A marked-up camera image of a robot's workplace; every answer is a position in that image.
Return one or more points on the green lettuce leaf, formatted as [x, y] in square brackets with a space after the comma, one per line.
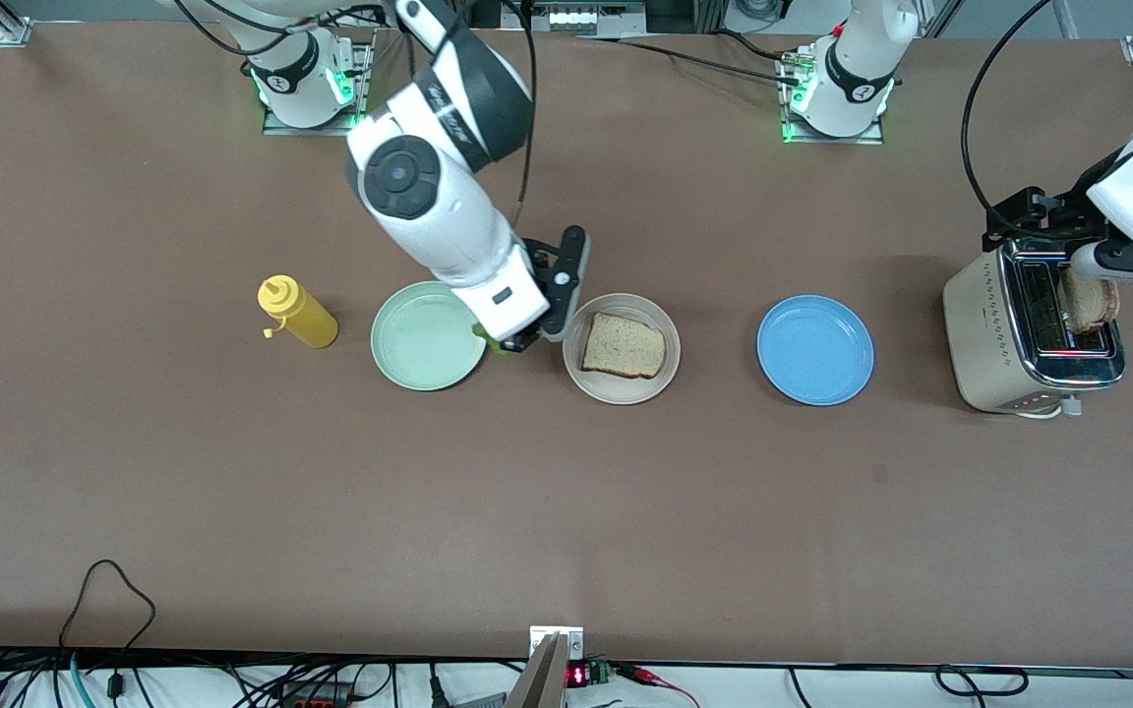
[490, 342]

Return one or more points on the red LED display module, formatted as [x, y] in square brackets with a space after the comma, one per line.
[578, 676]

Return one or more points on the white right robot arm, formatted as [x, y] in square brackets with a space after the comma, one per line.
[429, 197]

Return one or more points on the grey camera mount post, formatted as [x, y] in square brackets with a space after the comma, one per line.
[539, 678]

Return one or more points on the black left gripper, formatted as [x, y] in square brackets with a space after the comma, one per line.
[1027, 212]

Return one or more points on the blue plate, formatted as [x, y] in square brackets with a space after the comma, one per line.
[815, 349]

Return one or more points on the beige chrome toaster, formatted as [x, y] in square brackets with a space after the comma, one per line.
[984, 334]

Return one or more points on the brown crusted bread slice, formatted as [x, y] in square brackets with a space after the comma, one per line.
[1090, 300]
[624, 344]

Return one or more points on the mint green plate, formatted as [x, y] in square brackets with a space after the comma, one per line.
[419, 344]

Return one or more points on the yellow squeeze bottle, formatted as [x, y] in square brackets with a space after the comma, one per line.
[301, 315]

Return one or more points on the white box device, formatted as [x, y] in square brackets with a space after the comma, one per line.
[576, 18]

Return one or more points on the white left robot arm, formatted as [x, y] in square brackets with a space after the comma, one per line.
[852, 69]

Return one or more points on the beige plate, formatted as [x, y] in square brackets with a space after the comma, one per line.
[623, 393]

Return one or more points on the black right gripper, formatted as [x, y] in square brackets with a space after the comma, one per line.
[523, 337]

